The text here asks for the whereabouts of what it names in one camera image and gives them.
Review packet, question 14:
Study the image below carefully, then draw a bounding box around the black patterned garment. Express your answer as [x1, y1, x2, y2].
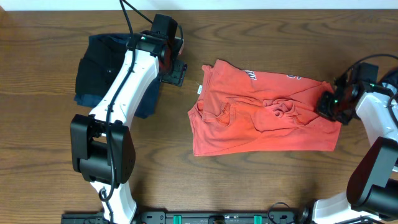
[380, 69, 398, 94]

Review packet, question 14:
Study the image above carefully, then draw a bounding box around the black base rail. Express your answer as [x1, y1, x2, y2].
[60, 210, 374, 224]

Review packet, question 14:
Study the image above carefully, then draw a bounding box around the red t-shirt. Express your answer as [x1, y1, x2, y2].
[188, 60, 341, 156]

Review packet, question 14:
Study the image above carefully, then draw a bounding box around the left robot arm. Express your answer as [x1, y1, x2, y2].
[70, 14, 187, 223]

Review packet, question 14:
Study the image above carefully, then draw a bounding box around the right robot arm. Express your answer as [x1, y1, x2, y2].
[296, 62, 397, 223]

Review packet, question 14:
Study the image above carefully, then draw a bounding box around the navy blue folded garment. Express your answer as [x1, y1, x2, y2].
[73, 33, 162, 119]

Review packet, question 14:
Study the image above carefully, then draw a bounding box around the black folded polo shirt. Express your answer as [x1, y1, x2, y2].
[75, 34, 129, 97]

